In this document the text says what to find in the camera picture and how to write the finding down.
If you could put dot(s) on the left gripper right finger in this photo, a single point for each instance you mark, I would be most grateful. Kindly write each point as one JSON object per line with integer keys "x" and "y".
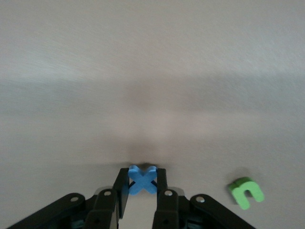
{"x": 163, "y": 202}

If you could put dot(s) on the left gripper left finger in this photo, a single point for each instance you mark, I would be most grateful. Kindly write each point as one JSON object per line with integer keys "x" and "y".
{"x": 121, "y": 186}

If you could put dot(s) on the blue foam letter x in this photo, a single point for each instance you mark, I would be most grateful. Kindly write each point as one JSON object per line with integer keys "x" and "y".
{"x": 142, "y": 181}

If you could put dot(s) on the green foam letter n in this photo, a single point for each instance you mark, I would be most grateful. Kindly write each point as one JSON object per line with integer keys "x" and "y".
{"x": 238, "y": 193}

